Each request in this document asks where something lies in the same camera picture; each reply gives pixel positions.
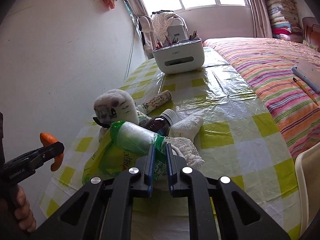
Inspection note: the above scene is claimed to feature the green plastic snack bag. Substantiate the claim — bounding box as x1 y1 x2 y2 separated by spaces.
82 121 166 184

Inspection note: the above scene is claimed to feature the white tissue paper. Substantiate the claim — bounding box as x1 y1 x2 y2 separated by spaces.
169 112 204 142

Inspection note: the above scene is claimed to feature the cream plastic trash bin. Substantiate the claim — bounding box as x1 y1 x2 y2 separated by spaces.
295 143 320 236

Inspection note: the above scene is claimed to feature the person's left hand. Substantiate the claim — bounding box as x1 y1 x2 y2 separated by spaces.
15 185 36 232

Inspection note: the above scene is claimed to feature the white lace cloth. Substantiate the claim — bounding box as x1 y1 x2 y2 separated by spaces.
164 137 205 170

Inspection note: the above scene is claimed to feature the brown medicine bottle white cap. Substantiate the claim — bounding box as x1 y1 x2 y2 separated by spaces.
143 109 177 137

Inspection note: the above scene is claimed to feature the white plush toy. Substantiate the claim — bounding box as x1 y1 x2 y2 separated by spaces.
93 89 139 128

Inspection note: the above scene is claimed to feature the patterned paper roll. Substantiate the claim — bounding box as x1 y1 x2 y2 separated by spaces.
138 90 172 114

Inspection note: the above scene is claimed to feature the checkered yellow plastic tablecloth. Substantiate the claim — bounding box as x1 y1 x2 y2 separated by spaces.
40 47 301 239

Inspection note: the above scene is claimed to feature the white desktop organizer box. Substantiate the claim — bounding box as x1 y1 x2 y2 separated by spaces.
152 36 204 74

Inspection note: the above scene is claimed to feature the white cabinet with dotted cloth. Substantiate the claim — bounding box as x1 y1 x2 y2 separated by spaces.
151 10 188 43

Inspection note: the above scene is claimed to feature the striped colourful bed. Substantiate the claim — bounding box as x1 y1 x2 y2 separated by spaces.
203 37 319 159

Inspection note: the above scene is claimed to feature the yellow pencil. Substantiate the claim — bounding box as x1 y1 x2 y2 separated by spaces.
292 77 319 106

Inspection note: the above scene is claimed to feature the blue grey pencil case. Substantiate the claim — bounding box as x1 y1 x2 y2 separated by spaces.
291 59 320 94

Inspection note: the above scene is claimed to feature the stack of folded quilts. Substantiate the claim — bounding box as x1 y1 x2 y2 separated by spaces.
266 0 303 43

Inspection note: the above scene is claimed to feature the wooden bed headboard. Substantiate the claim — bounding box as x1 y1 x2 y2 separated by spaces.
302 17 319 51

